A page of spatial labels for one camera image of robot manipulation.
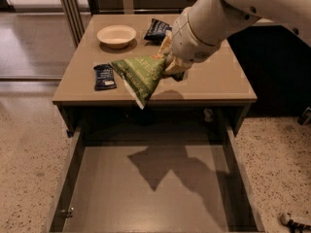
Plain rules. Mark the metal window frame post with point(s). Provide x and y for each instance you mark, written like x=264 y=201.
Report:
x=72 y=12

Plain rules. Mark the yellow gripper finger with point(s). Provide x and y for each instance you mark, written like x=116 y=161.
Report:
x=175 y=65
x=165 y=46

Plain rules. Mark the white paper bowl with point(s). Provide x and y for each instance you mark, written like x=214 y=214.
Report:
x=116 y=36

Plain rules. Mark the small dark blue snack bar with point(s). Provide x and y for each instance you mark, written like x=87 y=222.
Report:
x=104 y=77

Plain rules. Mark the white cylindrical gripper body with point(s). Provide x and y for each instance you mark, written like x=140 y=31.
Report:
x=187 y=40

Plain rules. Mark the open grey top drawer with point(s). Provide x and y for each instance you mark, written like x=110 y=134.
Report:
x=169 y=177

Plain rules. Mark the green jalapeno chip bag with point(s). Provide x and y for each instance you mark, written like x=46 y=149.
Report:
x=141 y=76

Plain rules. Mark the dark blue chip bag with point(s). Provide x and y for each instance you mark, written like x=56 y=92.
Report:
x=157 y=30

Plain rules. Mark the tan cabinet with top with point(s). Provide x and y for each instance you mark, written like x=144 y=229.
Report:
x=217 y=82

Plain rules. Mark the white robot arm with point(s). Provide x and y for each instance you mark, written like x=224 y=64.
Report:
x=199 y=30

